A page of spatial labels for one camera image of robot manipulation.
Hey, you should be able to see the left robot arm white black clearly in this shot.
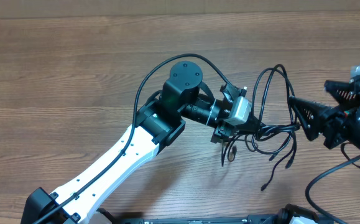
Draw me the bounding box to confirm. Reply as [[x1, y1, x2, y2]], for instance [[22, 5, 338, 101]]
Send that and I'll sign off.
[[21, 61, 262, 223]]

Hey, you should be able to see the black usb cable blue plug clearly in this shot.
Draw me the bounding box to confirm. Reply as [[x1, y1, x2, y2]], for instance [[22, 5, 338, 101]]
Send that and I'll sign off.
[[244, 64, 301, 158]]

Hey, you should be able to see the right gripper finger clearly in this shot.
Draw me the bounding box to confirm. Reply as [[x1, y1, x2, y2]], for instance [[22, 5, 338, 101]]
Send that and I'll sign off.
[[324, 80, 360, 106], [288, 96, 331, 141]]

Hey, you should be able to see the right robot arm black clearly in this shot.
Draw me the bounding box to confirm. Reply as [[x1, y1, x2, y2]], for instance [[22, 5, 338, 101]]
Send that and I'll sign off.
[[288, 78, 360, 149]]

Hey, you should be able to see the black usb cable silver plug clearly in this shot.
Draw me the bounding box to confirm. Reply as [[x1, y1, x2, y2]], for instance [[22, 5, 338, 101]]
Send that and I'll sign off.
[[221, 131, 297, 191]]

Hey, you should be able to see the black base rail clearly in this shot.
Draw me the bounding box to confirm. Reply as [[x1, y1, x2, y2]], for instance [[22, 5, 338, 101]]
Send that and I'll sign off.
[[98, 203, 335, 224]]

